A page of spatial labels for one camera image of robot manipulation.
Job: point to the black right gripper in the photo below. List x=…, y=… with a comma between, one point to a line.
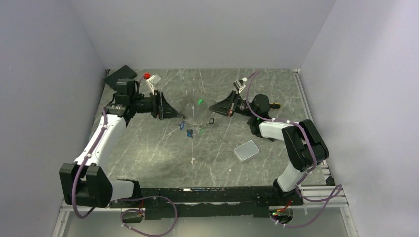
x=226, y=106

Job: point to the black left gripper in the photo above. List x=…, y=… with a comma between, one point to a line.
x=161, y=109

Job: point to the blue key tag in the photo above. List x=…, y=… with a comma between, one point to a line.
x=181, y=125
x=189, y=133

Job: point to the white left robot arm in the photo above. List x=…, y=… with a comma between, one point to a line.
x=84, y=181

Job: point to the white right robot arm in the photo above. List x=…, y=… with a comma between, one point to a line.
x=303, y=143

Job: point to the black box at rear left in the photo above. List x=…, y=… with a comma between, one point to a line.
x=124, y=72

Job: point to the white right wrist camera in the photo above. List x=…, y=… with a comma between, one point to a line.
x=239, y=84

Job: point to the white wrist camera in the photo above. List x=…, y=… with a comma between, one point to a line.
x=152, y=81
x=239, y=84

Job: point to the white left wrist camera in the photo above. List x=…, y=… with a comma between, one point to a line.
x=152, y=81

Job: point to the black yellow handled screwdriver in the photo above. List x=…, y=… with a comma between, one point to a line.
x=274, y=105

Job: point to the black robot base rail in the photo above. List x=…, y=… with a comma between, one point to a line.
x=255, y=201

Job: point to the aluminium frame rail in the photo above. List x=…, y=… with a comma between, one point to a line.
x=312, y=196

